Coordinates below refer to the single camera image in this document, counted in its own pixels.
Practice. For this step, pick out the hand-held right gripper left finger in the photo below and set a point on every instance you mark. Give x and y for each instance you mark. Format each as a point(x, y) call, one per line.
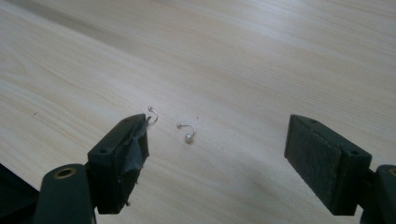
point(116, 165)

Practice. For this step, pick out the silver curved stud with pearl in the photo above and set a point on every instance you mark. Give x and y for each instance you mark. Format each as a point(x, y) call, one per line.
point(188, 134)

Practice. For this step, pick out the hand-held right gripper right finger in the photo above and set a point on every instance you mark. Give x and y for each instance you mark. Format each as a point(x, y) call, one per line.
point(323, 161)

